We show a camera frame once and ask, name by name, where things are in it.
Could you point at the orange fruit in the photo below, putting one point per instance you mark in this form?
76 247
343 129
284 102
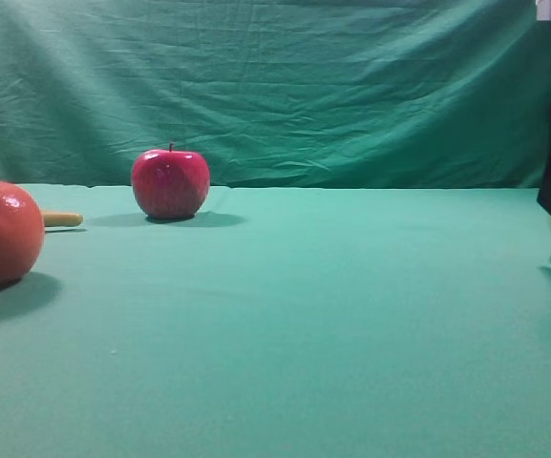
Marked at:
22 232

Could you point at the green backdrop cloth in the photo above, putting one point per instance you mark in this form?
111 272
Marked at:
335 94

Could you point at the yellow banana tip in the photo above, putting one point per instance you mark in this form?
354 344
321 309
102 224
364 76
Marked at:
57 219

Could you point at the red apple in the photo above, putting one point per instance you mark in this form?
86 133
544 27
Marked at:
170 184

